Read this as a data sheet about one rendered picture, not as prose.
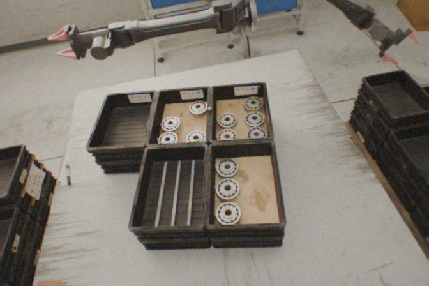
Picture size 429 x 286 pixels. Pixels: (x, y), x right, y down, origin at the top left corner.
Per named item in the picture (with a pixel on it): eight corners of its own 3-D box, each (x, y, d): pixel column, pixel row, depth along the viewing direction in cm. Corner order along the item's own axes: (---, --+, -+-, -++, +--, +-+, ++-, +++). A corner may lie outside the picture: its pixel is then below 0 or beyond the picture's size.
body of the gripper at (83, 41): (80, 59, 108) (99, 55, 109) (66, 34, 101) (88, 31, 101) (82, 49, 113) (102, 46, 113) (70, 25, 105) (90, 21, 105)
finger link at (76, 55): (58, 64, 108) (83, 59, 109) (48, 47, 103) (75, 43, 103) (62, 53, 113) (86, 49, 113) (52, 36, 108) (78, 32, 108)
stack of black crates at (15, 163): (20, 186, 230) (-21, 151, 197) (59, 178, 231) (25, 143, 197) (4, 237, 203) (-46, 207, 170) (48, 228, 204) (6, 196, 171)
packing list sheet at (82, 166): (67, 139, 180) (67, 139, 180) (105, 132, 181) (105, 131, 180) (57, 186, 158) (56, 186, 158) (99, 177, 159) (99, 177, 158)
